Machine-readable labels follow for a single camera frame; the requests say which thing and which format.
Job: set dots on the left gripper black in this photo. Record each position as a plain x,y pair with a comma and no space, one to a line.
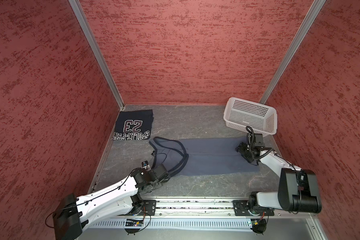
157,185

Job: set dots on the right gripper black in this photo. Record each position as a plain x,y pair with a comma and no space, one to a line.
240,148

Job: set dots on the grey blue tank top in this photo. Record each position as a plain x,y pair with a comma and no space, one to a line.
200,157

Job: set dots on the navy tank top red trim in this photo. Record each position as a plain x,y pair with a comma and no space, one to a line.
133,126

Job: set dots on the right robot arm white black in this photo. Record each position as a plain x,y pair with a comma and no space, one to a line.
298,190

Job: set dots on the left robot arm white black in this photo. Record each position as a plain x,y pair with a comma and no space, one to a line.
75,214

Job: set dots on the white plastic laundry basket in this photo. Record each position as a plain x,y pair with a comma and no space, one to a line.
241,113

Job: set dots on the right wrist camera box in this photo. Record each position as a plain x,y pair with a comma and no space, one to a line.
258,141

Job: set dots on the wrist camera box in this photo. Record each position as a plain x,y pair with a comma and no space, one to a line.
146,166
258,141

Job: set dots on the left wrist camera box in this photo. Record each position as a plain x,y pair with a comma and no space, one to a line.
146,166

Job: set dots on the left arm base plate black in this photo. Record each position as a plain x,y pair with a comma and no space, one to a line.
148,208

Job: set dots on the left controller board with wires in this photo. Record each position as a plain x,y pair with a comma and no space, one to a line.
133,223

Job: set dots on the controller board with wires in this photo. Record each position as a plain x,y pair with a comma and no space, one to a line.
259,227
133,223

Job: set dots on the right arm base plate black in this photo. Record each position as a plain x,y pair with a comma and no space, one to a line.
244,209

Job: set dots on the aluminium mounting rail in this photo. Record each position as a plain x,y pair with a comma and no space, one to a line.
198,207

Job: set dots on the right controller board with wires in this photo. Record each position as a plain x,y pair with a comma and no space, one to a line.
259,227

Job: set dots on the white slotted cable duct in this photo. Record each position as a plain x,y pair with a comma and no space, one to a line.
240,225

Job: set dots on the right aluminium corner post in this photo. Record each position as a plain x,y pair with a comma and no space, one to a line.
305,26

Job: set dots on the aluminium corner post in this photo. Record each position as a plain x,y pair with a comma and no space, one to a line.
84,24
305,26

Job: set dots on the left aluminium corner post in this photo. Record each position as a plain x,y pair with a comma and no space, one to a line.
84,24

